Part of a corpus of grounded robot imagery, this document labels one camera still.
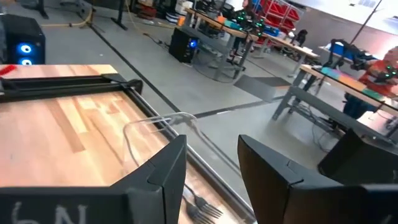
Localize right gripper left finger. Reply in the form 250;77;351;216
110;134;188;224

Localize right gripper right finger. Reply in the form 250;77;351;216
237;134;363;224

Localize black fork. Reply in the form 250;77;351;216
182;195;216;224
185;183;224;218

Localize clear plastic bin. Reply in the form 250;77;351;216
122;111;249;224

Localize wooden-top workbench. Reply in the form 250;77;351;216
183;7;321;82
272;63;398;147

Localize black box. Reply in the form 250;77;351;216
317;129;398;186

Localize black floor mat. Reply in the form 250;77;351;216
233;74;292;103

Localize person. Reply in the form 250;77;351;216
238;0;261;22
343;46;398;121

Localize red parts-bin rack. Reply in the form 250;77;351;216
253;0;302;22

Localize black computer tower blue lights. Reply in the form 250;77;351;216
0;14;47;65

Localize black frame clamp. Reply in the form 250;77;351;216
126;78;144;96

